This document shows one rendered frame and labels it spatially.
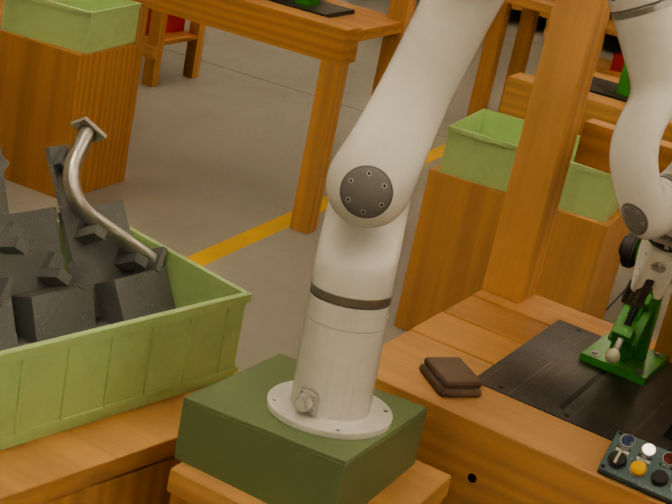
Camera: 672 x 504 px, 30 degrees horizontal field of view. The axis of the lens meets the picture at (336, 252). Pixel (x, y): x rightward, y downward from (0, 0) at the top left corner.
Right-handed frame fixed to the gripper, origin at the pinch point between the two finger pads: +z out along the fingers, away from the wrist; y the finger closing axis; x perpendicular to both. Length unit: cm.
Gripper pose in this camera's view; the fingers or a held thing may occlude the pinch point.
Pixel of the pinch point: (635, 293)
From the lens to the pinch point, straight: 197.7
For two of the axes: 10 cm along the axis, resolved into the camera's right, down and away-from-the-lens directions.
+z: -1.3, 6.1, 7.8
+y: 3.0, -7.2, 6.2
